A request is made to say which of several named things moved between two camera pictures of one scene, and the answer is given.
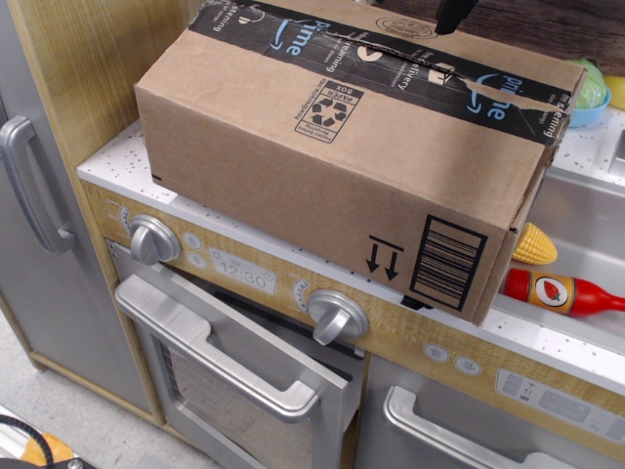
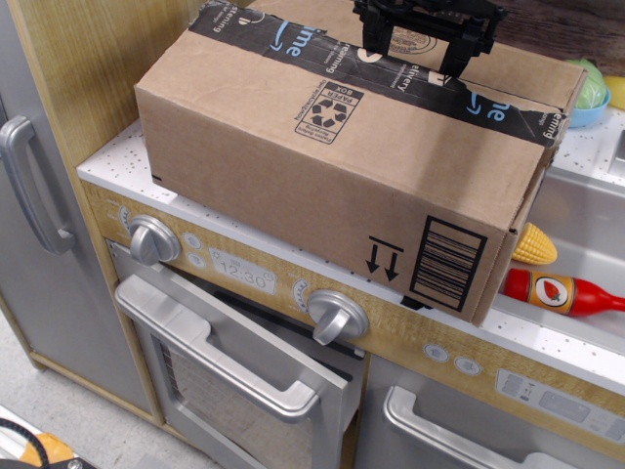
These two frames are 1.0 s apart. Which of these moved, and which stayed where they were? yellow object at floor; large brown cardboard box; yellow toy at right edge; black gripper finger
Moved: black gripper finger
Stayed: yellow toy at right edge; yellow object at floor; large brown cardboard box
